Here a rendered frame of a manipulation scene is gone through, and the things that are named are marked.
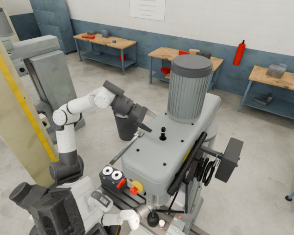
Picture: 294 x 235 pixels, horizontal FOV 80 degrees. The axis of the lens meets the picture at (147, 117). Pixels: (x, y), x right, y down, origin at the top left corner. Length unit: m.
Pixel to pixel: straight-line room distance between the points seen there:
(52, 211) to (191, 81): 0.86
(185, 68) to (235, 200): 2.51
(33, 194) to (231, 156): 1.19
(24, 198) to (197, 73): 1.18
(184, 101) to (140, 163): 0.38
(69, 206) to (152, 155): 0.48
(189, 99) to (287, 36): 4.10
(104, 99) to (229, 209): 2.55
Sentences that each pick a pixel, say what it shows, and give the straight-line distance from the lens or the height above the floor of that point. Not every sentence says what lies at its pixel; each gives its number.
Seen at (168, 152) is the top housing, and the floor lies 1.89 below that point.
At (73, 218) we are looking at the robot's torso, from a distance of 1.04.
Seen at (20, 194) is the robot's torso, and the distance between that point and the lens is 1.33.
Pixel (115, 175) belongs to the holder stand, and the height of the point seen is 1.13.
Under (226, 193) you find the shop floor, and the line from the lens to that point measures 3.09.
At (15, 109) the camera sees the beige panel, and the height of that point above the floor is 1.42.
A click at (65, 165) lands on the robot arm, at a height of 1.78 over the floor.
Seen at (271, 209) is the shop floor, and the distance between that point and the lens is 3.26.
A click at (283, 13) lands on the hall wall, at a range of 4.80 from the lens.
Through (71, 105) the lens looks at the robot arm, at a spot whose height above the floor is 2.05.
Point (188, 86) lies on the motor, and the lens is 0.87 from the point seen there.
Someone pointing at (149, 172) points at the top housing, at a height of 1.89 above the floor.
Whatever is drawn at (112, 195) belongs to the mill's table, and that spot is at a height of 0.94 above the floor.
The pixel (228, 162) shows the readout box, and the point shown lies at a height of 1.71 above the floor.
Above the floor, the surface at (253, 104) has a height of 0.23.
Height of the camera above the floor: 2.54
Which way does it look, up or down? 39 degrees down
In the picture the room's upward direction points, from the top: straight up
